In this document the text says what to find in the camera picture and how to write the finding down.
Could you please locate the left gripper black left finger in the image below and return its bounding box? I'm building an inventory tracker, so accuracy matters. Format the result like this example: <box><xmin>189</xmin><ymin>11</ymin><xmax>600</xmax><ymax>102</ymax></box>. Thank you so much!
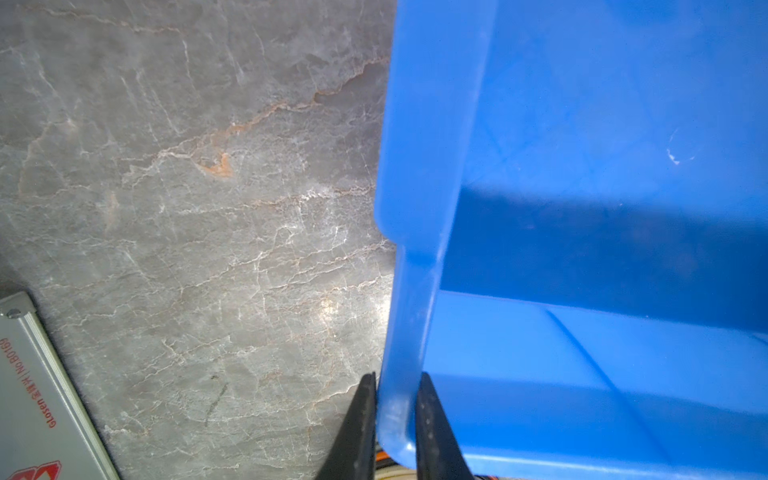
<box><xmin>315</xmin><ymin>372</ymin><xmax>377</xmax><ymax>480</ymax></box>

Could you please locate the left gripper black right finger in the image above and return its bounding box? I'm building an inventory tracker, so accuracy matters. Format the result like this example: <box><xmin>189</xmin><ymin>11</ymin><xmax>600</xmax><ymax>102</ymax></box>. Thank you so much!
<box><xmin>415</xmin><ymin>372</ymin><xmax>474</xmax><ymax>480</ymax></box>

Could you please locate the blue plastic bin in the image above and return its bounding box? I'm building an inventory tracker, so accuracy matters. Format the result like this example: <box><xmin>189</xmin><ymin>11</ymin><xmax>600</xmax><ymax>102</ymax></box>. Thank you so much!
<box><xmin>374</xmin><ymin>1</ymin><xmax>767</xmax><ymax>479</ymax></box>

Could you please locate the grey metal case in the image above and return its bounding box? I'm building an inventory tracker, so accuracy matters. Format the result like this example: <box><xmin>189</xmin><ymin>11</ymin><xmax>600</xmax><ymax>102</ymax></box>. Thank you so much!
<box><xmin>1</xmin><ymin>292</ymin><xmax>119</xmax><ymax>480</ymax></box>

